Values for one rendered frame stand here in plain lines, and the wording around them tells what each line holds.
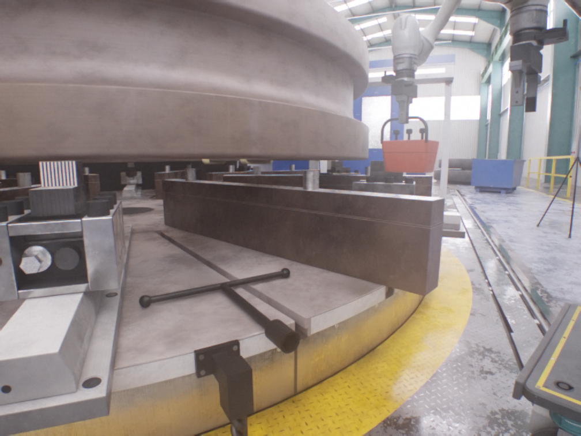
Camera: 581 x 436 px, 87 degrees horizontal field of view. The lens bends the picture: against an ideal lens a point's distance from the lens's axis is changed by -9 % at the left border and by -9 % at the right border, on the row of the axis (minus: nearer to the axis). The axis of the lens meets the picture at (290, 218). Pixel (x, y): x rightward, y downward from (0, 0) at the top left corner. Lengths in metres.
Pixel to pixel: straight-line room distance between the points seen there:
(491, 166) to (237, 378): 10.41
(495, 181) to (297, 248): 9.50
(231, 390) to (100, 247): 0.54
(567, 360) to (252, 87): 1.62
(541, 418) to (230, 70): 1.78
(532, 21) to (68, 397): 1.36
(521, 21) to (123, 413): 1.47
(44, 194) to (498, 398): 1.64
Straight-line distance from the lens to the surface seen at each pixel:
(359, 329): 1.48
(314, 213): 1.63
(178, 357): 1.02
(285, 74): 1.98
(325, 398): 1.33
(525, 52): 1.03
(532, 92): 1.14
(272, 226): 1.85
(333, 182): 3.56
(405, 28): 1.42
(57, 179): 1.28
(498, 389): 1.54
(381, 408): 1.32
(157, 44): 1.67
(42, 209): 1.18
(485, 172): 10.97
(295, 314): 1.21
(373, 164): 2.62
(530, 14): 1.08
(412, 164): 1.37
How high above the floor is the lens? 0.82
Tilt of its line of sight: 9 degrees down
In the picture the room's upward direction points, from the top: straight up
